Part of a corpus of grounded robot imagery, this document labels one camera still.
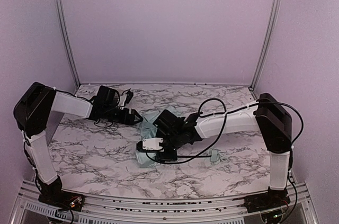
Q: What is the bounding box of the mint green folding umbrella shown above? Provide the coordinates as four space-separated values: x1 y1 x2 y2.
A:
136 110 227 168

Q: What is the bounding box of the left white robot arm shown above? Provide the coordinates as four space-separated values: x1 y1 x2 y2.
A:
13 82 143 212

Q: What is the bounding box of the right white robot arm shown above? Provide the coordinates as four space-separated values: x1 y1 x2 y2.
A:
153 93 292 213

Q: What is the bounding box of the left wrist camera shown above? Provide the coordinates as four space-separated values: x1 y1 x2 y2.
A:
119 89 133 107

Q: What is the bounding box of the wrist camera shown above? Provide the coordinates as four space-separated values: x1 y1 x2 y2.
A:
119 89 133 107
136 137 164 153

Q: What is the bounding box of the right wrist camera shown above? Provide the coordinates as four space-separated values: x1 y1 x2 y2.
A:
136 137 164 153

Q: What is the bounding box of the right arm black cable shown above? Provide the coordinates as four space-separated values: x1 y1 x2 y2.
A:
145 98 305 165

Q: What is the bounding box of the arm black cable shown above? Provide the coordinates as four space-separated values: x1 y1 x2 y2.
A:
22 90 120 182
145 98 305 165

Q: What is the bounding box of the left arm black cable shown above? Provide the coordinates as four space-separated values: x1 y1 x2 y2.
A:
22 90 120 182

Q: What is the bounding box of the front aluminium rail base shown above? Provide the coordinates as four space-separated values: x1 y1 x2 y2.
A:
9 181 319 223

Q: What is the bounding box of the left aluminium frame post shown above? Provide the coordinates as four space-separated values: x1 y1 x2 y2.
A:
55 0 81 88

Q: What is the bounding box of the aluminium frame post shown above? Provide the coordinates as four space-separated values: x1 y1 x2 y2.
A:
250 0 281 91
55 0 81 88

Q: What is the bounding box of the right aluminium frame post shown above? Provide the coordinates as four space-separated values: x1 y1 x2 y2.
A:
250 0 281 91

